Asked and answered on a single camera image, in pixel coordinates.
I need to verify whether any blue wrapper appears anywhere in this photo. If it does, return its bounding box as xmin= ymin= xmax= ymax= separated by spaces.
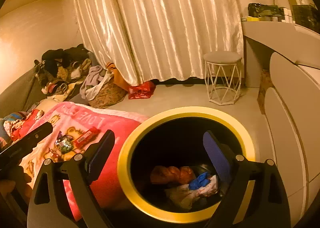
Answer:
xmin=189 ymin=172 xmax=211 ymax=190

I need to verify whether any red crinkled plastic bag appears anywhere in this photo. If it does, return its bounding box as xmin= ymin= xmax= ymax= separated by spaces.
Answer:
xmin=150 ymin=166 xmax=196 ymax=185

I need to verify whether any white red plastic bag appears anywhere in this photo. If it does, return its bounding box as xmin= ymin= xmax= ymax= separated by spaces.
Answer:
xmin=165 ymin=175 xmax=219 ymax=210

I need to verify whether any yellow rimmed black trash bin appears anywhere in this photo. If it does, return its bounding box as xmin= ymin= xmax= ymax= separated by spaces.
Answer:
xmin=117 ymin=106 xmax=257 ymax=227

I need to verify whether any red floral pillow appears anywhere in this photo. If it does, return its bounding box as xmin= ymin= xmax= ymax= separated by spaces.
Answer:
xmin=2 ymin=109 xmax=44 ymax=142

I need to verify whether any green black snack packet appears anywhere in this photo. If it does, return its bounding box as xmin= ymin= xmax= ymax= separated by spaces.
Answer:
xmin=55 ymin=131 xmax=74 ymax=154

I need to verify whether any red snack bar wrapper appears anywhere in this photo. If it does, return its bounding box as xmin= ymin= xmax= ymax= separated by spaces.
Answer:
xmin=73 ymin=127 xmax=100 ymax=149

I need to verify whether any pink cartoon fleece blanket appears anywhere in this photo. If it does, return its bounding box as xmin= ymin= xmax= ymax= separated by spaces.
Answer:
xmin=21 ymin=102 xmax=148 ymax=210

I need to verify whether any woven laundry basket with clothes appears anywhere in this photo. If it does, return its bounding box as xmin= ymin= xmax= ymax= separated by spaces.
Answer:
xmin=80 ymin=65 xmax=128 ymax=108

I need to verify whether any pile of clothes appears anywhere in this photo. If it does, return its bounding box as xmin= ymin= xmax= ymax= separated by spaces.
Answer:
xmin=34 ymin=44 xmax=95 ymax=102

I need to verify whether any orange bag by curtain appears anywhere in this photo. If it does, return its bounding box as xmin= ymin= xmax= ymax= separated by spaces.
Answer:
xmin=106 ymin=62 xmax=130 ymax=92

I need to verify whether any red gift bag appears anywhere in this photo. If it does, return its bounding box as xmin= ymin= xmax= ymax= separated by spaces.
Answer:
xmin=128 ymin=81 xmax=156 ymax=99

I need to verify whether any white dressing table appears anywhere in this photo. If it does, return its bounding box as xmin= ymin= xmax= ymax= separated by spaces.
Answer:
xmin=242 ymin=21 xmax=319 ymax=226

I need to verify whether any cream satin curtain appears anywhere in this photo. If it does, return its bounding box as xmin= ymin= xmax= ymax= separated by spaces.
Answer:
xmin=73 ymin=0 xmax=244 ymax=86

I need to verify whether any white wire frame stool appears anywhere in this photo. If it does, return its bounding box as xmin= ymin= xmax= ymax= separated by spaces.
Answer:
xmin=203 ymin=51 xmax=242 ymax=105

